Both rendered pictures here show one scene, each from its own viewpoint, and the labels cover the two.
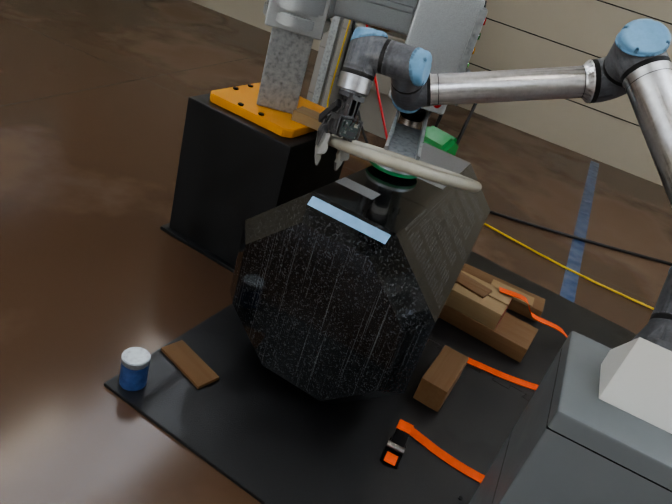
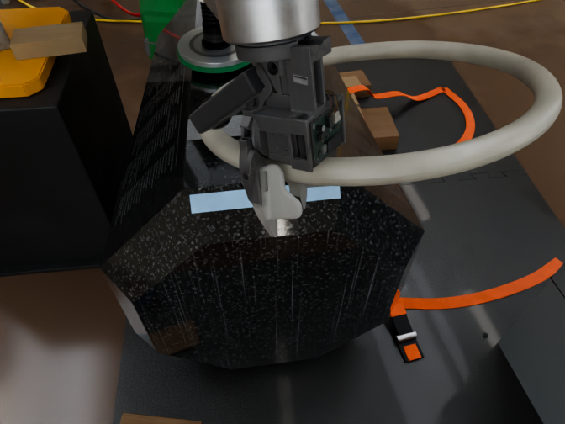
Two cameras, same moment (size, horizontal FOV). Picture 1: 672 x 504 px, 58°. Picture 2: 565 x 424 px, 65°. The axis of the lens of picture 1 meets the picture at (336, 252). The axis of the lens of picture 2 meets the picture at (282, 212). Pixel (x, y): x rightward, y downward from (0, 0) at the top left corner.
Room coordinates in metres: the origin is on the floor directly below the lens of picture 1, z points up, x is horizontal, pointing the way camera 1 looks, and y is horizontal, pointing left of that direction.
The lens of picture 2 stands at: (1.28, 0.27, 1.48)
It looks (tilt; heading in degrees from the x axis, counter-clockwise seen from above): 49 degrees down; 332
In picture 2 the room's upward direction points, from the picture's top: straight up
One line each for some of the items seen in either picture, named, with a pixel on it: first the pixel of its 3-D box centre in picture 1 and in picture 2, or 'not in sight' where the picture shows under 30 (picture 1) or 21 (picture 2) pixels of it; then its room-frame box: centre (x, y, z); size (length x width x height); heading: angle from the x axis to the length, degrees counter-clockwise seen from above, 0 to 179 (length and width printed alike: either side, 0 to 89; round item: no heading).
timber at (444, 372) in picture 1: (441, 377); not in sight; (2.12, -0.61, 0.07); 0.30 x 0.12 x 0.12; 159
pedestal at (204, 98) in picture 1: (260, 178); (29, 145); (2.88, 0.49, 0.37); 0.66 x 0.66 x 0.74; 68
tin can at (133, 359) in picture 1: (134, 368); not in sight; (1.62, 0.57, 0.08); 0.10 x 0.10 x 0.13
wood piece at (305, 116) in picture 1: (315, 120); (50, 40); (2.74, 0.28, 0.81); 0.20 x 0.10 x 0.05; 76
